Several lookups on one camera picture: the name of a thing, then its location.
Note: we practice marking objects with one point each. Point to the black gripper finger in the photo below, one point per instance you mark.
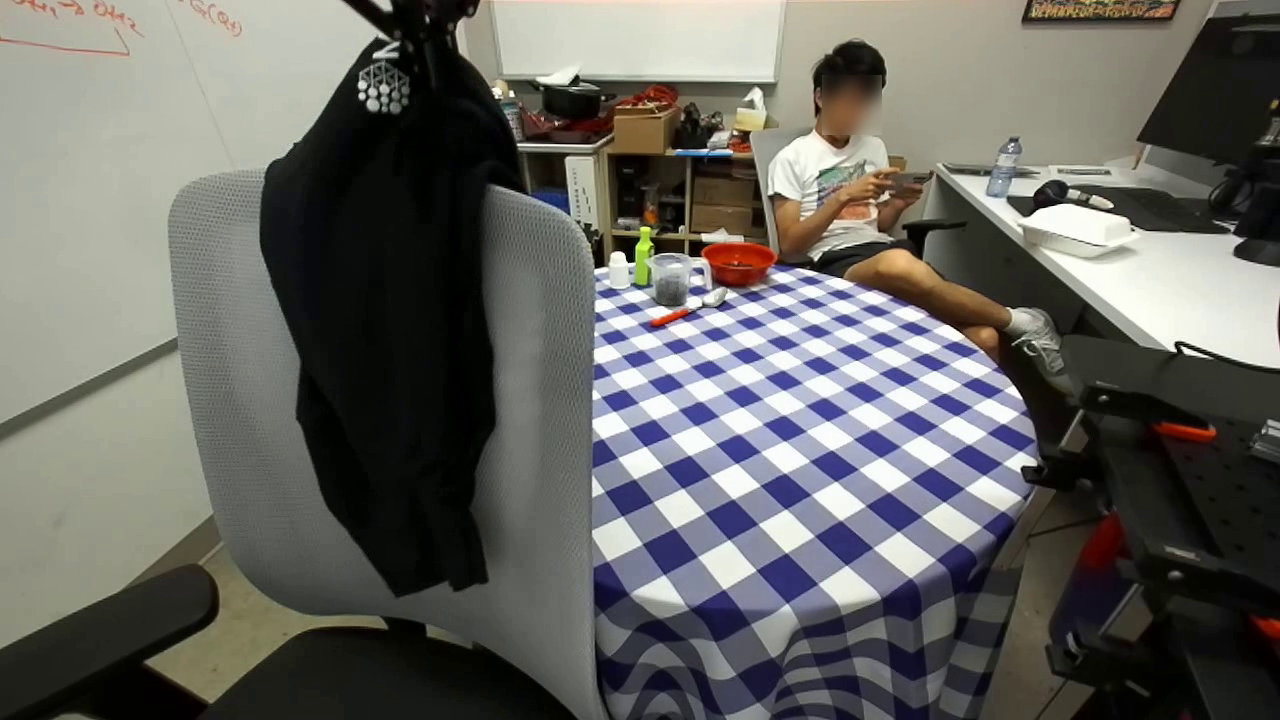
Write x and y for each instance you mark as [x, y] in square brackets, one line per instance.
[447, 13]
[383, 19]

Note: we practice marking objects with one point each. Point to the black shirt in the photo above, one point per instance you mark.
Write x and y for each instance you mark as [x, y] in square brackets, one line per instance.
[384, 333]

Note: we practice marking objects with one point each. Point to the seated person in white shirt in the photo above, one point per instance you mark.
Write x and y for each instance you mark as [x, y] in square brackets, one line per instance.
[824, 186]

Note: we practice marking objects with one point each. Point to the blank white board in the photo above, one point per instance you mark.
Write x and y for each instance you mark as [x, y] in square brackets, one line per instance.
[643, 43]

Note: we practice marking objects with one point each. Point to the small cardboard box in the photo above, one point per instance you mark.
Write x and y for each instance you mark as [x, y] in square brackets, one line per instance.
[643, 130]

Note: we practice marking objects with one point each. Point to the white storage shelf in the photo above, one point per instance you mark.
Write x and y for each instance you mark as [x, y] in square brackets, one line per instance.
[603, 186]

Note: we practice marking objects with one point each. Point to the small white bottle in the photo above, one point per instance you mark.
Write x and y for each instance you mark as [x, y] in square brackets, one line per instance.
[619, 269]

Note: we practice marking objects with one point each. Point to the green bottle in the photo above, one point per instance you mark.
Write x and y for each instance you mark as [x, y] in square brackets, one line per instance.
[644, 261]

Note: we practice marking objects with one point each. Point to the white spray bottle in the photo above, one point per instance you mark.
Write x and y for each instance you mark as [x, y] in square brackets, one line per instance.
[755, 112]

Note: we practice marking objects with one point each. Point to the large cardboard box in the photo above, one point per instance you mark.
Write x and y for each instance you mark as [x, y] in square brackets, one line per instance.
[727, 207]

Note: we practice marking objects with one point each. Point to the clear plastic cup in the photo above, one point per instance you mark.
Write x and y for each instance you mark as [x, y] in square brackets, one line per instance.
[670, 280]

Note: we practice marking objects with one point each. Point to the red marker pen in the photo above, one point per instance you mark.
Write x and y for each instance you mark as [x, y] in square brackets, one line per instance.
[664, 317]

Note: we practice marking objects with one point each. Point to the red bowl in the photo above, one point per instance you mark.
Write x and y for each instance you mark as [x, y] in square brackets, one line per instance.
[741, 267]

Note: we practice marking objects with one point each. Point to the grey office chair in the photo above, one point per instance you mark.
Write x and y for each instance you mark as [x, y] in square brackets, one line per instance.
[227, 402]

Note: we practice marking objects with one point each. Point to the clear water bottle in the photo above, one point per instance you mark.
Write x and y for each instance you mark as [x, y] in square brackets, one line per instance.
[1006, 170]

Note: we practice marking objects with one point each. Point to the blue white checkered tablecloth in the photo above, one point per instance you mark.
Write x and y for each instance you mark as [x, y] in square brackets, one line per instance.
[803, 504]

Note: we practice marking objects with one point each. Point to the black computer mouse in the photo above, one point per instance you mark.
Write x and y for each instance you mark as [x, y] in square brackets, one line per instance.
[1051, 195]

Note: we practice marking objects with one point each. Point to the framed picture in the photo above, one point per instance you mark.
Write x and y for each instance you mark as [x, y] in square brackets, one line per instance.
[1103, 9]

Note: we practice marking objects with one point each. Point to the white foam food container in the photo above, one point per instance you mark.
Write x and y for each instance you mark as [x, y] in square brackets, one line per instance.
[1077, 231]

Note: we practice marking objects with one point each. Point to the black chair armrest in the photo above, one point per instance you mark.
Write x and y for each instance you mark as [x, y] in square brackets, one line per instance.
[92, 643]

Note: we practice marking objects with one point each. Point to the black keyboard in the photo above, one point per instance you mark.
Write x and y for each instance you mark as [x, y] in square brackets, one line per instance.
[1160, 207]

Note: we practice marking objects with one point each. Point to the white desk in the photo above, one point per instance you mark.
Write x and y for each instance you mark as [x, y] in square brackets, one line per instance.
[1160, 286]

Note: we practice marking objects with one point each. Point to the black computer monitor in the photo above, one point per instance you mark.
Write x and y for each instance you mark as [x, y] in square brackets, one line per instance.
[1220, 95]

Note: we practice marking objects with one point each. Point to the black metal cart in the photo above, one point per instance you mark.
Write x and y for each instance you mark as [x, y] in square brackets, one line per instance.
[1203, 504]

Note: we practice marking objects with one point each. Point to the wall whiteboard with red writing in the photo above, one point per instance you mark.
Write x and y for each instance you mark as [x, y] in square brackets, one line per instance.
[106, 201]

